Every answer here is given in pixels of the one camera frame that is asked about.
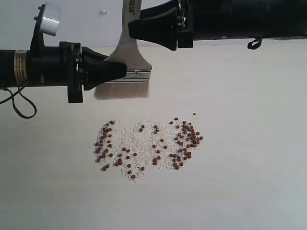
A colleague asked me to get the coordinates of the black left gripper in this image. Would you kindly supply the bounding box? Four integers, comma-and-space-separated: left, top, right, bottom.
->
59, 42, 127, 104

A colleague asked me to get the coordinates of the white grain pile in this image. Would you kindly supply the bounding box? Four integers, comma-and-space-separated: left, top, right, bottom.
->
92, 118, 204, 183

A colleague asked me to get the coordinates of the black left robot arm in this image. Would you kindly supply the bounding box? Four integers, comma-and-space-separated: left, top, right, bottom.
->
0, 42, 127, 104

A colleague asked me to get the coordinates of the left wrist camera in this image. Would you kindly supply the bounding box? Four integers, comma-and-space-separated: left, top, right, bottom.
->
29, 1, 61, 58

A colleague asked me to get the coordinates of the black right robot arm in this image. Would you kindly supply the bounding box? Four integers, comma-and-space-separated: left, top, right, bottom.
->
128, 0, 307, 51

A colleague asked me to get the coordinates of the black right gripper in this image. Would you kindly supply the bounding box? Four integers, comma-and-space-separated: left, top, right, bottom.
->
128, 0, 232, 50

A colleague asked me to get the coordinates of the brown pellet pile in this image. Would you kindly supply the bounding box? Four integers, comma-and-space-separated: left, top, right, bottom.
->
95, 117, 204, 179

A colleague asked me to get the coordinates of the white handled paint brush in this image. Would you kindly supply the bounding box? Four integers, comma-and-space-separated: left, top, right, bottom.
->
94, 0, 152, 100

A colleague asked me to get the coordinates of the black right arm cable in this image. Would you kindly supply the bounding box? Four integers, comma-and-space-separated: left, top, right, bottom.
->
247, 37, 262, 50

